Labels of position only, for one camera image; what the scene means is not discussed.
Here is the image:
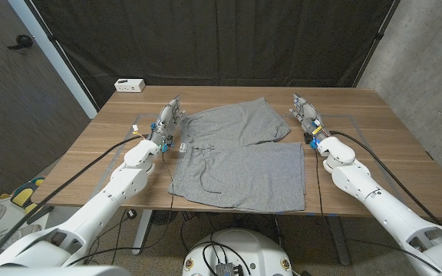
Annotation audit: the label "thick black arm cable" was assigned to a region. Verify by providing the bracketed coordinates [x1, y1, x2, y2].
[328, 130, 442, 227]
[0, 133, 151, 264]

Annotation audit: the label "thin black left wrist wire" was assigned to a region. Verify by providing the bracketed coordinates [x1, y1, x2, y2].
[65, 151, 176, 268]

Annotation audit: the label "white door frame strip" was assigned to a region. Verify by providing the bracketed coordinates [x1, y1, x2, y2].
[8, 0, 99, 120]

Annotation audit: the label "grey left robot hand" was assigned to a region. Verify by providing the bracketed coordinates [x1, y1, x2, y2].
[148, 95, 186, 153]

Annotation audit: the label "grey fabric shorts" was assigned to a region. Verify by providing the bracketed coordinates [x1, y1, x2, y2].
[167, 97, 306, 214]

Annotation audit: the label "grey table leg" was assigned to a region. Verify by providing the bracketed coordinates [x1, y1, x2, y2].
[325, 215, 351, 266]

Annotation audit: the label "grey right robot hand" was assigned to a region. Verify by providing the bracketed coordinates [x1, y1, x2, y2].
[289, 94, 332, 150]

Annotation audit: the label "yellow teal plastic object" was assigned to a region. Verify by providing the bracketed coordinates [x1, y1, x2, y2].
[0, 175, 48, 215]

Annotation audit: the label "white table leg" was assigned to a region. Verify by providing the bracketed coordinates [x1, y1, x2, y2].
[131, 209, 153, 257]

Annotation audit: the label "black backdrop curtain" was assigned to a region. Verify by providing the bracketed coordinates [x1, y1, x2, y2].
[25, 0, 401, 108]

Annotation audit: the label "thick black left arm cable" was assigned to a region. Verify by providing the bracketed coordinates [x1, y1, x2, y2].
[0, 133, 151, 264]

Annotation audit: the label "grey white sneaker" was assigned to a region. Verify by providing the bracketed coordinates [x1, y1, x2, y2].
[0, 224, 42, 256]

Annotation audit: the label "thin black wrist wire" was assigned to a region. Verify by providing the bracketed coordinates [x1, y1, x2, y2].
[65, 151, 176, 268]
[313, 148, 442, 274]

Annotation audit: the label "dark wood door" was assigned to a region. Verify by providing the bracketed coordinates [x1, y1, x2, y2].
[0, 0, 91, 200]

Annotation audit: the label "black backdrop stand pole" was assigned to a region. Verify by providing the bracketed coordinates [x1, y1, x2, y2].
[353, 0, 401, 88]
[25, 0, 101, 110]

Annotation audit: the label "black door handle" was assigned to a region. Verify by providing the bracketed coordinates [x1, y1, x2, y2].
[7, 34, 34, 51]

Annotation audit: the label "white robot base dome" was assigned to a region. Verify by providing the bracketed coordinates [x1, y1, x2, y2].
[181, 228, 294, 276]

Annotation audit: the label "black ribbed round object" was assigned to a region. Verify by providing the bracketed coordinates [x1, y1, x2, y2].
[150, 209, 179, 226]

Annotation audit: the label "thin black right wrist wire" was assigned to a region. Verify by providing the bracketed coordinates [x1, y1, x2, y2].
[313, 148, 442, 274]

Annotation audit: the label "white power strip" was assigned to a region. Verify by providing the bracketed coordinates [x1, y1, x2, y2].
[114, 78, 146, 94]

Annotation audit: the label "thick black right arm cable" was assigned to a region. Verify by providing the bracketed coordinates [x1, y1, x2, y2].
[328, 130, 442, 227]

